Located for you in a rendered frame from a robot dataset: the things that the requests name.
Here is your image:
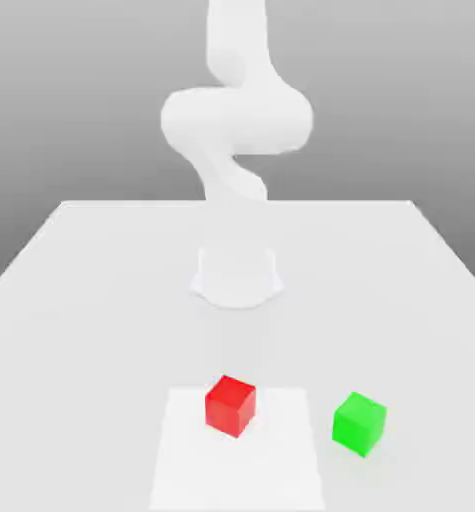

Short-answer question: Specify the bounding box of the small red cube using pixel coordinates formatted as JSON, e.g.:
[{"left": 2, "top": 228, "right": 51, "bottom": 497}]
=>
[{"left": 204, "top": 374, "right": 258, "bottom": 440}]

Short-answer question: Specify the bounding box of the small green cube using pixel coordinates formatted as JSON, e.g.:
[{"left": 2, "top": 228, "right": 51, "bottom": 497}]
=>
[{"left": 331, "top": 391, "right": 389, "bottom": 459}]

